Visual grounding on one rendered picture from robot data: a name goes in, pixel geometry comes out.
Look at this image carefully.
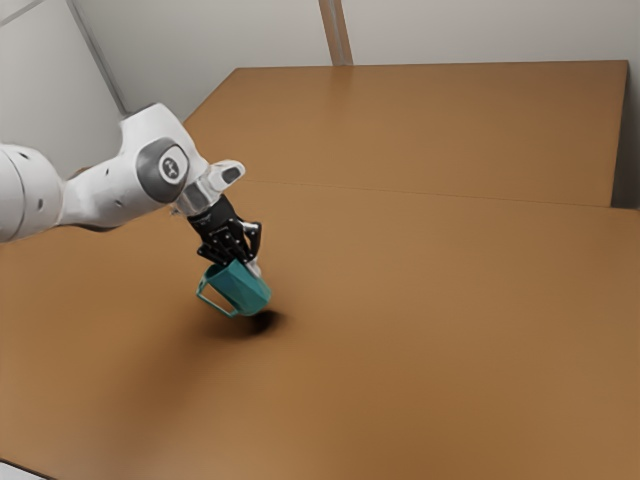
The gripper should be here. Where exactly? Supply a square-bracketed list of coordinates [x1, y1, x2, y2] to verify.
[186, 193, 264, 279]

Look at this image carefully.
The teal faceted mug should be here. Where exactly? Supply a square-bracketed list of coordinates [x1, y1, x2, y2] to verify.
[195, 258, 273, 319]

